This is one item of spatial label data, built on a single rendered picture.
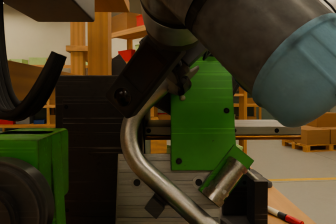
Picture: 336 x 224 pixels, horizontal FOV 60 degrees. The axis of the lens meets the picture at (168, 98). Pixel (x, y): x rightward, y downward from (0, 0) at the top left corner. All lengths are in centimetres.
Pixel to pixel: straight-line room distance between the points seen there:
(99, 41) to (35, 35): 888
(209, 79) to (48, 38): 959
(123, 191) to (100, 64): 86
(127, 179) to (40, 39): 965
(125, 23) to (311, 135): 428
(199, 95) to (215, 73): 5
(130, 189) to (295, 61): 41
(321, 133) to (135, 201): 631
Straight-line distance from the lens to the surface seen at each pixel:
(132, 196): 53
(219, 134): 53
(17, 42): 1035
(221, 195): 49
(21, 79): 77
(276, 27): 19
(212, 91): 54
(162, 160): 53
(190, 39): 30
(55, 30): 1004
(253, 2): 19
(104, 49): 133
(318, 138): 670
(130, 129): 49
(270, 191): 99
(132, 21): 448
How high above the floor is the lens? 120
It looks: 1 degrees down
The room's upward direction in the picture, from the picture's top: straight up
